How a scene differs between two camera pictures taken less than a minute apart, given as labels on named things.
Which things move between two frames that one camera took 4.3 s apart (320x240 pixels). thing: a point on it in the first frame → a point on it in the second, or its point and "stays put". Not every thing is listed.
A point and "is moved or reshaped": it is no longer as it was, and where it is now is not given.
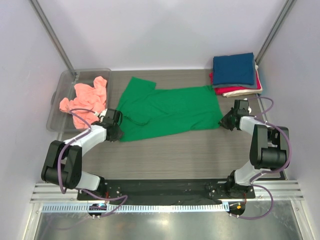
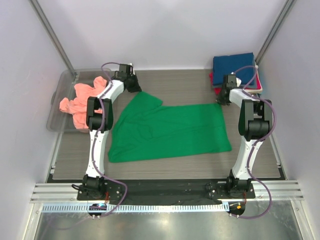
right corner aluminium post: [286, 9] stays put
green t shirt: [146, 111] is moved or reshaped
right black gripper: [227, 121] → [221, 97]
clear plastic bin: [59, 120] stays put
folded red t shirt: [221, 90] stays put
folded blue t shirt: [234, 69] stays put
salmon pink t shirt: [86, 97] stays put
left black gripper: [116, 133] → [135, 86]
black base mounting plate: [150, 189] stays put
